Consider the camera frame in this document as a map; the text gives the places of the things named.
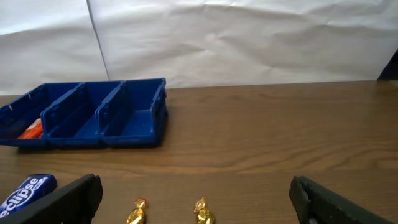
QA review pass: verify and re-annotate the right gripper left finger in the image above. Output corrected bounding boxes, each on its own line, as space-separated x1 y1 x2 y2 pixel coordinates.
0 173 104 224

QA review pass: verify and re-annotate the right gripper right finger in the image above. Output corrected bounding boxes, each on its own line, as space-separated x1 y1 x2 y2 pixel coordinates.
288 175 398 224

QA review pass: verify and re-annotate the orange candy box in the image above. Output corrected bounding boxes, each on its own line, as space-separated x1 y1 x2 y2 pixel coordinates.
17 118 44 140

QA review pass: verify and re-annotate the blue candy pack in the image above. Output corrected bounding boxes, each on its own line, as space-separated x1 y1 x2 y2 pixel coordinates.
0 173 58 218

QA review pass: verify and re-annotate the gold wrapped candy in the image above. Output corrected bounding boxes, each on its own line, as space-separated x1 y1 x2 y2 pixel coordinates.
126 198 147 224
194 196 216 224

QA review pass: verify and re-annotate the blue tray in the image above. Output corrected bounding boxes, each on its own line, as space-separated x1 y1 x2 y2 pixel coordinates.
0 77 169 149

